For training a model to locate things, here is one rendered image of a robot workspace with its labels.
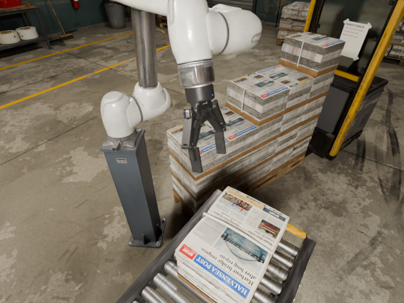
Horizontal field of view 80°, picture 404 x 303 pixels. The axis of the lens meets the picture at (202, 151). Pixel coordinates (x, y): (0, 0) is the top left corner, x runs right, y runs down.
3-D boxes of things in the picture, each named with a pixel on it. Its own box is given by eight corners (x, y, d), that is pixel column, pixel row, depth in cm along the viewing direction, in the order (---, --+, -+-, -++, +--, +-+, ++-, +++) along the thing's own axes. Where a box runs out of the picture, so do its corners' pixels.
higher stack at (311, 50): (259, 154, 281) (283, 36, 198) (276, 145, 294) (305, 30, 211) (285, 174, 257) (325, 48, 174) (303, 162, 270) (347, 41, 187)
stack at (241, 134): (173, 201, 229) (164, 129, 175) (259, 154, 281) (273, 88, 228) (196, 231, 205) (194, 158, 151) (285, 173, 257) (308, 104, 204)
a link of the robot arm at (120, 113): (101, 128, 137) (90, 92, 123) (131, 118, 145) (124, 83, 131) (113, 142, 127) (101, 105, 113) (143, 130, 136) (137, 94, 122)
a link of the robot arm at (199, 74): (169, 66, 59) (174, 91, 61) (200, 60, 54) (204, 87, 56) (190, 64, 66) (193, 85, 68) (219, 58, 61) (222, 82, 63)
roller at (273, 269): (202, 221, 126) (202, 216, 122) (290, 276, 104) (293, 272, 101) (196, 228, 123) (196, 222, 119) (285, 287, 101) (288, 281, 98)
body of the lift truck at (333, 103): (286, 128, 321) (302, 70, 269) (311, 116, 345) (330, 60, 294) (334, 157, 278) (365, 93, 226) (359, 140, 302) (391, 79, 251)
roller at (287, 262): (209, 213, 130) (210, 207, 126) (295, 264, 108) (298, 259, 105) (204, 219, 127) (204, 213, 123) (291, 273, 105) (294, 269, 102)
